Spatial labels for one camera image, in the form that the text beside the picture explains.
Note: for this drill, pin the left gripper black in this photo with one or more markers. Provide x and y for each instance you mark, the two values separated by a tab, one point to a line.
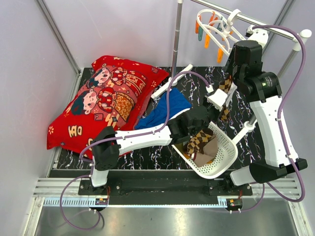
216	112

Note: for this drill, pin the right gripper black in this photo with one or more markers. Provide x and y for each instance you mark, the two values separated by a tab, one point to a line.
228	68

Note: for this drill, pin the brown yellow diamond sock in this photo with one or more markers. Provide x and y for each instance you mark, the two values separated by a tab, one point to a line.
229	88
199	141

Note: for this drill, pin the maroon striped beige sock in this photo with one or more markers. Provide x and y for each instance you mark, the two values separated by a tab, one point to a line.
207	154

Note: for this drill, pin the white round clip hanger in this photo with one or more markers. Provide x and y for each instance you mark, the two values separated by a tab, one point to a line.
218	29

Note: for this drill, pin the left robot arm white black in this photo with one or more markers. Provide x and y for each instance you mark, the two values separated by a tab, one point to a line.
189	127

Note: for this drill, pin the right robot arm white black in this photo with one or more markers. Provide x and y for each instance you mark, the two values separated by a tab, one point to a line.
263	92

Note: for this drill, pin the white perforated plastic basket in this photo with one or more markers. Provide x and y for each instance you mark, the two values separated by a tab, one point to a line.
226	155

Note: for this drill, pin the silver clothes rack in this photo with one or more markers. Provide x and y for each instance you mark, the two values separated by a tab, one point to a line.
298	38

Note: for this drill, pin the blue towel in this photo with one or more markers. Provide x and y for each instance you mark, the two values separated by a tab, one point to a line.
177	103

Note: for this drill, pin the red cartoon print pillow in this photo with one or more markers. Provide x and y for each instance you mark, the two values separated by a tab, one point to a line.
116	95

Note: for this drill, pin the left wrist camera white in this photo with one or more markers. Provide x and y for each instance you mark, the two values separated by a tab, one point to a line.
216	97

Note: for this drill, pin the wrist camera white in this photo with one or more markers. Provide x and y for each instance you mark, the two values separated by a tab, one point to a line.
216	97
259	35

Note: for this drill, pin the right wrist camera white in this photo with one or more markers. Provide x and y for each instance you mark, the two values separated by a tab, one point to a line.
259	35

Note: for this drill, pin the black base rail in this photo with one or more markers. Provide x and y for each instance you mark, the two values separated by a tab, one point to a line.
123	182

